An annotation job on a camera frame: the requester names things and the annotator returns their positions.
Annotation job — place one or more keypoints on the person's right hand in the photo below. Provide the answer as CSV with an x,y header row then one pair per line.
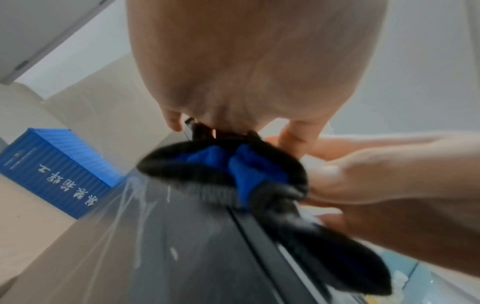
x,y
393,193

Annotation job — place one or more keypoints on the black device with blue light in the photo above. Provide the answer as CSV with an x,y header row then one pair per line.
x,y
187,252

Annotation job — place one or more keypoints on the grey door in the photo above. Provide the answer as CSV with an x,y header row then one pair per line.
x,y
33,26

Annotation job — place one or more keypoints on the person's left hand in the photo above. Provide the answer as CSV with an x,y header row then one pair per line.
x,y
243,59

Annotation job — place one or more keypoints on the small blue plastic box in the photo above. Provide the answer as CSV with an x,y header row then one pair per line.
x,y
56,166

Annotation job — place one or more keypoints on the grey cleaning cloth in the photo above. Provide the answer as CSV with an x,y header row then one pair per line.
x,y
255,172

